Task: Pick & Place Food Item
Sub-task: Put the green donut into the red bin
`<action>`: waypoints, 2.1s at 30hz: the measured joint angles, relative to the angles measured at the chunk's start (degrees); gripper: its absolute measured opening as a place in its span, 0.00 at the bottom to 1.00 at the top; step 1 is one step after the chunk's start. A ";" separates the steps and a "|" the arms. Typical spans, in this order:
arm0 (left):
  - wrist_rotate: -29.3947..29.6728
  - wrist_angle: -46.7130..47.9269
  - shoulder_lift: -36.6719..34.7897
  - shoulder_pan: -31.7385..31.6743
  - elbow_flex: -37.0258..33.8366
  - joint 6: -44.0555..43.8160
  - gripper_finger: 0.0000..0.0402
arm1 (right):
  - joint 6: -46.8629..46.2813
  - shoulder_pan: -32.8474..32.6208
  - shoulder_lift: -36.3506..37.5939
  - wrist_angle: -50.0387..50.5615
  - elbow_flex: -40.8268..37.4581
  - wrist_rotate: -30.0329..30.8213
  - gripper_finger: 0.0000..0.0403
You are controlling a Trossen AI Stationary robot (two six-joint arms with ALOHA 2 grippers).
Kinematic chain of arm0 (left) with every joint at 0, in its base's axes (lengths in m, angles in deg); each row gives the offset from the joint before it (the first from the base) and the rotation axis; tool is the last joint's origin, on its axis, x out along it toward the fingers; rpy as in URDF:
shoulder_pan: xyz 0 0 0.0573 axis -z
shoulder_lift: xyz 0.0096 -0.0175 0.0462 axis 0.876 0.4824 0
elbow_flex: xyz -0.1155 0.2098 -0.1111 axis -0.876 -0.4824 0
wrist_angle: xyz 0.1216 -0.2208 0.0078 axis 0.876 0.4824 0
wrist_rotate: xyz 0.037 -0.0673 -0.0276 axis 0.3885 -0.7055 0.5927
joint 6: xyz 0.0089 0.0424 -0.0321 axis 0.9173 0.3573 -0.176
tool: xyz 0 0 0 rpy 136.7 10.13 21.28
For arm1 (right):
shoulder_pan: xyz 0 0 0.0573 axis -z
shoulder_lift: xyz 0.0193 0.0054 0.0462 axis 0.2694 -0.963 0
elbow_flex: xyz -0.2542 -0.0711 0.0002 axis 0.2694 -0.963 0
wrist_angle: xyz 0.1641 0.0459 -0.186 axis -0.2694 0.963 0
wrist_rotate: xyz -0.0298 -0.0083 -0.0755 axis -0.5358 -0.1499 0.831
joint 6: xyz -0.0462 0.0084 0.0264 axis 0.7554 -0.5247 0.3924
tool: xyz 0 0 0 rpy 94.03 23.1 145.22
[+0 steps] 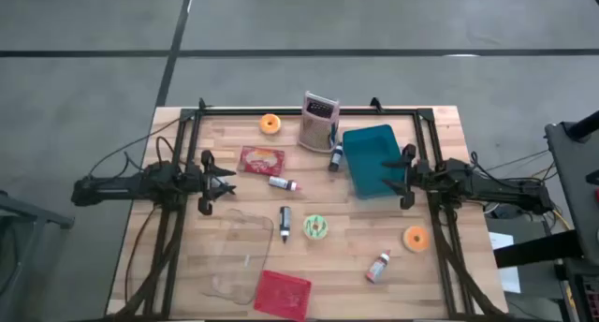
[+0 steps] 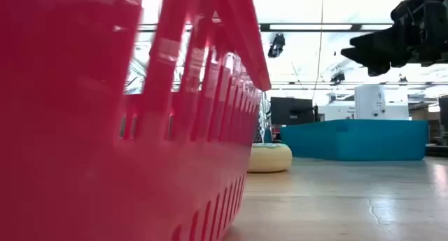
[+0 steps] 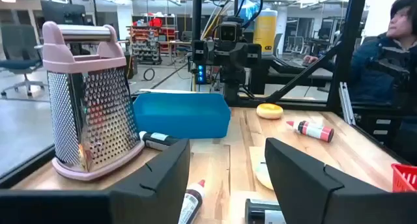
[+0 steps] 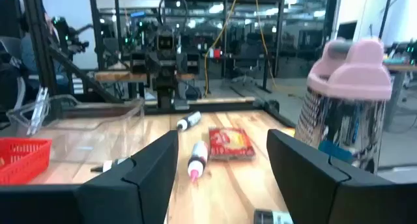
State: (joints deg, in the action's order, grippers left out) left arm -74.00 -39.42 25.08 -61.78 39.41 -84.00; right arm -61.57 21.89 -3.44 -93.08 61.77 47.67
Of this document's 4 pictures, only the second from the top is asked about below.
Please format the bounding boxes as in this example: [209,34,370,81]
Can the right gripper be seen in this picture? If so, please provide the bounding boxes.
[341,0,448,77]

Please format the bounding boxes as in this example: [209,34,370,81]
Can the teal plastic bin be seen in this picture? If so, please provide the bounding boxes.
[279,119,430,162]

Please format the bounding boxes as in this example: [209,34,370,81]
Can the orange iced toy donut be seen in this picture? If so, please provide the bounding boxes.
[247,142,293,174]

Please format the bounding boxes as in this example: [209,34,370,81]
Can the red slotted plastic basket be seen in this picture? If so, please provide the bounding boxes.
[0,0,272,241]

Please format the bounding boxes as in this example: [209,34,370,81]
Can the black ceiling-hung device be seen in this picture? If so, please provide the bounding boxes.
[267,33,286,59]
[330,71,347,86]

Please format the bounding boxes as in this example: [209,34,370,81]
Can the white machine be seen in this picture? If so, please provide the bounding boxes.
[353,85,387,121]

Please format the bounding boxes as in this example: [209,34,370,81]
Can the ceiling light bar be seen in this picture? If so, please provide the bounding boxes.
[258,22,393,33]

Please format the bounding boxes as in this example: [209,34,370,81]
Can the black monitor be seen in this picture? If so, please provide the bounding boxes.
[270,97,315,126]
[438,96,448,130]

